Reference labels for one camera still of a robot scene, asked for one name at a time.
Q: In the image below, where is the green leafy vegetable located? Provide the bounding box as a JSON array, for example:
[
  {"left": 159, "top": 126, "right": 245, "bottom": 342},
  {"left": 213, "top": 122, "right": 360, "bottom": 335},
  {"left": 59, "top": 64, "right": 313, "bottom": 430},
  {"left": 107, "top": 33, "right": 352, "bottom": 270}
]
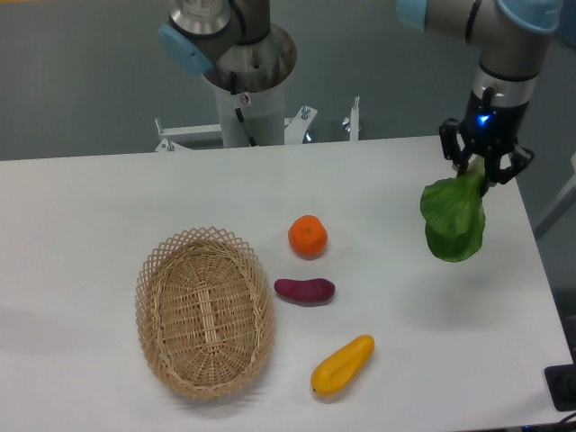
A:
[{"left": 419, "top": 157, "right": 486, "bottom": 263}]

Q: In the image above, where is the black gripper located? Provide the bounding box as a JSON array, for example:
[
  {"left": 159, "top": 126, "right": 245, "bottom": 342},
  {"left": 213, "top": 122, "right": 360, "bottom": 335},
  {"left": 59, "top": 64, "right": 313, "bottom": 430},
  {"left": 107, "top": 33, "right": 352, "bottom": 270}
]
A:
[{"left": 438, "top": 92, "right": 535, "bottom": 196}]

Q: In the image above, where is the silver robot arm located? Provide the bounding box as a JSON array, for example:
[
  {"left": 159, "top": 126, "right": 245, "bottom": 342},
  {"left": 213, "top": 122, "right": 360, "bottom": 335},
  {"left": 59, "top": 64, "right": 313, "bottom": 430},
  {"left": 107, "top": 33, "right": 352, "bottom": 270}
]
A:
[{"left": 158, "top": 1, "right": 562, "bottom": 187}]

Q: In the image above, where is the orange tangerine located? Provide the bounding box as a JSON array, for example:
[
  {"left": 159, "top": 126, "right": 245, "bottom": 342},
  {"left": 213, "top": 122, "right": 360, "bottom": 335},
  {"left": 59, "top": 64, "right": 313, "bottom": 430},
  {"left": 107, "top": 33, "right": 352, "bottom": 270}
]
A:
[{"left": 287, "top": 215, "right": 329, "bottom": 259}]

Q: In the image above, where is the woven wicker basket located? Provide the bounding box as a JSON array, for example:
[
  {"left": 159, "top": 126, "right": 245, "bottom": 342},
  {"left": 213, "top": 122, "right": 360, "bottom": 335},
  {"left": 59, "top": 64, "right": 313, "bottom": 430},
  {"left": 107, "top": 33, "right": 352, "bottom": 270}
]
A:
[{"left": 135, "top": 227, "right": 275, "bottom": 400}]

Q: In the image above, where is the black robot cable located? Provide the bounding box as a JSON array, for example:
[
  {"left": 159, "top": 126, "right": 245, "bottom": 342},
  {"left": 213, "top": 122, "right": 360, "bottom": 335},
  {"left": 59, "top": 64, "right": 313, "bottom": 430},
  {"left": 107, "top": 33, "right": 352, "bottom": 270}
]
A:
[{"left": 229, "top": 70, "right": 259, "bottom": 148}]

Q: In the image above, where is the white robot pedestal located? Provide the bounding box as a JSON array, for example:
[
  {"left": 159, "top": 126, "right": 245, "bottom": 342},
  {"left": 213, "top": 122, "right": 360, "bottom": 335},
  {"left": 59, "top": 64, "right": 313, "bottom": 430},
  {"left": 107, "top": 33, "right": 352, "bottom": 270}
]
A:
[{"left": 213, "top": 86, "right": 284, "bottom": 147}]

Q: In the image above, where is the white stand at right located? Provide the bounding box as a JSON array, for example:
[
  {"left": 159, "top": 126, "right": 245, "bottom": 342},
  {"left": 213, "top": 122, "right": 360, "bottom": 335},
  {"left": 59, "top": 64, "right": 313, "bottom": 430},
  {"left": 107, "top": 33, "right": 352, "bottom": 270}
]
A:
[{"left": 533, "top": 155, "right": 575, "bottom": 241}]

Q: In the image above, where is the white metal mounting frame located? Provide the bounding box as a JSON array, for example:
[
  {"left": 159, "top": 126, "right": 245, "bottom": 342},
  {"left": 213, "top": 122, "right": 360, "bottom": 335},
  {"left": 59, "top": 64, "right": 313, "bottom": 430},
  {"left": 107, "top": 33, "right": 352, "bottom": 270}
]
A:
[{"left": 155, "top": 95, "right": 363, "bottom": 152}]

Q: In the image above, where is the purple sweet potato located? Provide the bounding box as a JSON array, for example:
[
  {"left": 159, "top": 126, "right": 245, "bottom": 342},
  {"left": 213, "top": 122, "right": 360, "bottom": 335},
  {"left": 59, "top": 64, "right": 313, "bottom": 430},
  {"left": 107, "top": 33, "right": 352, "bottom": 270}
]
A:
[{"left": 274, "top": 278, "right": 336, "bottom": 305}]

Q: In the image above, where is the black device at edge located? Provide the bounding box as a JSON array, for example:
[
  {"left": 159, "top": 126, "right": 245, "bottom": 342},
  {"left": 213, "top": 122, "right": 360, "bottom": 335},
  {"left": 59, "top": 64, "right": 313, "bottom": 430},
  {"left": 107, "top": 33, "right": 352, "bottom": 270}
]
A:
[{"left": 544, "top": 364, "right": 575, "bottom": 412}]

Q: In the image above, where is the yellow mango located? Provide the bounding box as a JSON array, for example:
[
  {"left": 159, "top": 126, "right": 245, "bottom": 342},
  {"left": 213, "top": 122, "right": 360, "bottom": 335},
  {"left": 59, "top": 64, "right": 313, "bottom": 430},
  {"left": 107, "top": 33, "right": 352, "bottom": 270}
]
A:
[{"left": 310, "top": 335, "right": 375, "bottom": 397}]

